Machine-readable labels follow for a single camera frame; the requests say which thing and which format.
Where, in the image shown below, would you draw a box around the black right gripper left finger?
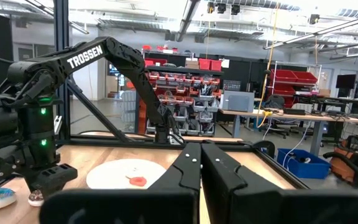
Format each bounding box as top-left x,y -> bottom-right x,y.
39,142 -> 202,224

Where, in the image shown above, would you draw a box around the black computer monitor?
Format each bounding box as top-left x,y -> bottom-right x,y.
336,73 -> 357,90

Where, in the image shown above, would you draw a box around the white cable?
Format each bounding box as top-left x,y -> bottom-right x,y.
282,123 -> 311,169

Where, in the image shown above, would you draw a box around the white round plate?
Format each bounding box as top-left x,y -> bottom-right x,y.
86,158 -> 167,190

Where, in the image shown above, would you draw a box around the wooden workbench grey legs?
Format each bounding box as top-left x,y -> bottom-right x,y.
218,108 -> 358,156

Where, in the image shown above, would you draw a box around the orange shop vacuum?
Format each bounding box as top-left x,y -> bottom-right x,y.
323,133 -> 358,189

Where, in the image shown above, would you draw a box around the grey equipment case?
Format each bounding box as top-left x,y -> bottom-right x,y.
221,90 -> 255,113

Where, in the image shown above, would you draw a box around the blue plastic bin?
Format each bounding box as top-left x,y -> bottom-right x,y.
277,148 -> 331,180

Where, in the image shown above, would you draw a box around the small red sugar donut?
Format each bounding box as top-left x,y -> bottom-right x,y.
129,175 -> 148,187

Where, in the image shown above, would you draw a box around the storage shelf with red bins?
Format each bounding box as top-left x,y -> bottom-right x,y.
137,45 -> 225,138

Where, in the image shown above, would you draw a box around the small brown sprinkled donut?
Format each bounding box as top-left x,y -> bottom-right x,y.
27,189 -> 45,208

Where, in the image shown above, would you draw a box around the black office chair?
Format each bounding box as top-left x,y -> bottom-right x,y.
264,95 -> 290,139

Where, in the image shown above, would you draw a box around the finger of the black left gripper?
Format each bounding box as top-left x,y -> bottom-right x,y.
26,164 -> 78,200

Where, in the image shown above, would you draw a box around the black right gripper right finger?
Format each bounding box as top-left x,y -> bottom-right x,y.
201,142 -> 358,224

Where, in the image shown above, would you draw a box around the white rack red bins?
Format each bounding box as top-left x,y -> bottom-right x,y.
270,62 -> 323,108

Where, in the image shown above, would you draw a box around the yellow hanging cable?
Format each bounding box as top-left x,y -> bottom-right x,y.
256,2 -> 281,128

